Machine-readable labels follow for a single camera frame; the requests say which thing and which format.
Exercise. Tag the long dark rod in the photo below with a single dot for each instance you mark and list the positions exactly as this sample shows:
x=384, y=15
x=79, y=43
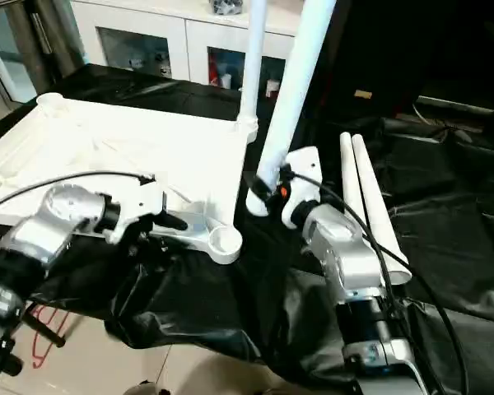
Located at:
x=465, y=106

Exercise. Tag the white plastic table top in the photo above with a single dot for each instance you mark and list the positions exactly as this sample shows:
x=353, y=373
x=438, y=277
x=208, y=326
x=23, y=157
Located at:
x=107, y=136

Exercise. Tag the black metal table frame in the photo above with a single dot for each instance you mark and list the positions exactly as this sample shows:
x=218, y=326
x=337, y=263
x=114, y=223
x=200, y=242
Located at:
x=45, y=327

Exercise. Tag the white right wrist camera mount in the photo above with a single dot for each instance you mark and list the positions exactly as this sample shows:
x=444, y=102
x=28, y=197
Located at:
x=304, y=164

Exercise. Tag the blue white patterned jar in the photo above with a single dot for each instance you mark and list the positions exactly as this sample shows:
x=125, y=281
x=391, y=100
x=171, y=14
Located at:
x=226, y=7

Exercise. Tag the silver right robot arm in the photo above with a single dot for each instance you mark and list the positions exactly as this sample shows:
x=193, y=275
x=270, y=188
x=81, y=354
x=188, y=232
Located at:
x=341, y=247

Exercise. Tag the white plastic table leg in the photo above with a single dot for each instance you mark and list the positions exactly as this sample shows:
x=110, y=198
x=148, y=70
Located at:
x=296, y=90
x=350, y=173
x=253, y=61
x=378, y=205

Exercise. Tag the metal framed glass door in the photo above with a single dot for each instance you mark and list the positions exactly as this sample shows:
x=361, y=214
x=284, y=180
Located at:
x=12, y=53

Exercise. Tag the white glass door cabinet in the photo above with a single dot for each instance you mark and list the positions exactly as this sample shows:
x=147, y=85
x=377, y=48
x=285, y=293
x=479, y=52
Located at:
x=185, y=33

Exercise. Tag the black mat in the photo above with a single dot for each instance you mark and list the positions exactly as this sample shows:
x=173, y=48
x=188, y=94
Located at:
x=230, y=296

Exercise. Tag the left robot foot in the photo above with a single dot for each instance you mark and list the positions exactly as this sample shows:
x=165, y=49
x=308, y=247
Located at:
x=145, y=388

